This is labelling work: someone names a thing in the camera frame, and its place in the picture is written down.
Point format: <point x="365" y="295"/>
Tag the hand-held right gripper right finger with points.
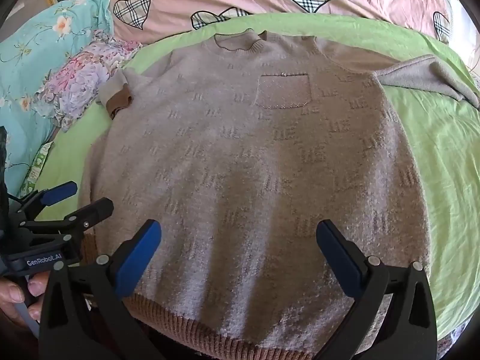
<point x="339" y="258"/>

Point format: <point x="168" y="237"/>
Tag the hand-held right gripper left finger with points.
<point x="135" y="257"/>

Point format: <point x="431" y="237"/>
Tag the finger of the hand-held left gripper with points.
<point x="56" y="194"/>
<point x="90" y="213"/>

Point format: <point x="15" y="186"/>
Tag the beige knit sweater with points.
<point x="262" y="150"/>

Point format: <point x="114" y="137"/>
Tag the person's left hand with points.
<point x="22" y="296"/>

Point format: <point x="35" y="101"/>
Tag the purple floral cloth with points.
<point x="86" y="78"/>

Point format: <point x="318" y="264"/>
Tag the teal floral pillow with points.
<point x="33" y="63"/>

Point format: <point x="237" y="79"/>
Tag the green bed sheet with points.
<point x="431" y="150"/>

